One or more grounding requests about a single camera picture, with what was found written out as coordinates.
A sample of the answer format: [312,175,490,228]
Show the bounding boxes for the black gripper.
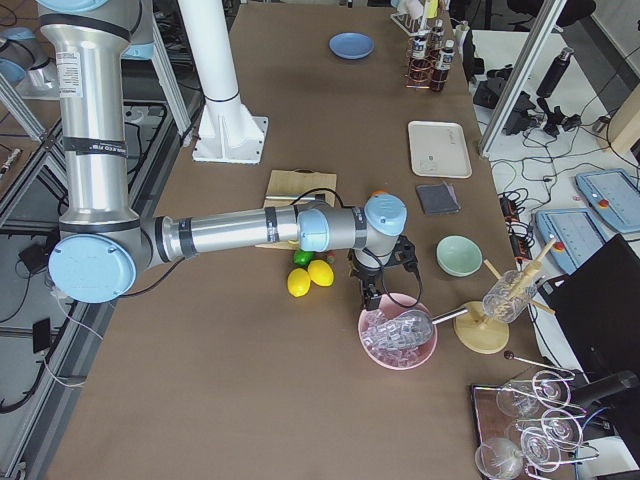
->
[352,248,389,311]

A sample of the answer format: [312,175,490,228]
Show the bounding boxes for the blue plate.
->
[328,32,375,60]

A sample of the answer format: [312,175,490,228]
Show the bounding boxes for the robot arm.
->
[38,1,416,309]

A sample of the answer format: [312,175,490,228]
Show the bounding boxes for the pink bowl with ice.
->
[357,293,438,370]

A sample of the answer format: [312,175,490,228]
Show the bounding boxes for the metal ice scoop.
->
[386,307,468,349]

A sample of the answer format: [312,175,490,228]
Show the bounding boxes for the yellow lemon inner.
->
[307,259,335,287]

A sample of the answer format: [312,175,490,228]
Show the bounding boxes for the yellow lemon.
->
[287,268,311,298]
[307,259,335,287]

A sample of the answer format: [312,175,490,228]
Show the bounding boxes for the yellow lemon outer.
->
[287,268,311,298]

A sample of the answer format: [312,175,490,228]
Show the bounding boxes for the green lime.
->
[293,249,315,268]

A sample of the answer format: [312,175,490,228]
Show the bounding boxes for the green bowl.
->
[436,235,483,277]

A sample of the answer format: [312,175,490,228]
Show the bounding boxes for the wooden cup stand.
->
[454,239,555,354]

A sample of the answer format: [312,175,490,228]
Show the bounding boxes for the steel muddler black tip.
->
[265,192,326,202]

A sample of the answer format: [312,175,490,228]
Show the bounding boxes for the grey folded cloth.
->
[416,182,460,216]

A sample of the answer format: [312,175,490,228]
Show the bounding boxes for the glass mug on stand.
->
[482,270,537,324]

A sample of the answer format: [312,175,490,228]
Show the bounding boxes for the wooden cutting board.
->
[253,170,338,250]

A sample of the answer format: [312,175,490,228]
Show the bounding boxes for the cream rabbit tray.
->
[408,120,472,179]

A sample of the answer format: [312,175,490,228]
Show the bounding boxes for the wine glass rack tray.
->
[471,369,599,479]

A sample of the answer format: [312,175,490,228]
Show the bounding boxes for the black monitor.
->
[548,234,639,376]

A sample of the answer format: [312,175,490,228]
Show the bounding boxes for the tea bottle one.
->
[409,30,429,81]

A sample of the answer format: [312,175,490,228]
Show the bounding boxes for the tea bottle two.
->
[430,40,455,92]

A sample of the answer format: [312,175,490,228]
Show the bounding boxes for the tea bottle three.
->
[430,19,444,52]

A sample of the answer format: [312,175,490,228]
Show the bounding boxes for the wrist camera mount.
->
[392,235,419,274]

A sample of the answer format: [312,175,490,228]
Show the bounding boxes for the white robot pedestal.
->
[179,0,268,165]

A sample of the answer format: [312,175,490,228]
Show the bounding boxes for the copper wire bottle rack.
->
[405,27,455,92]

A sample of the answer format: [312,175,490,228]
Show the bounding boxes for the white wire cup rack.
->
[390,0,440,36]

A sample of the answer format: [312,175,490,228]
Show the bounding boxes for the aluminium frame post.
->
[478,0,566,158]

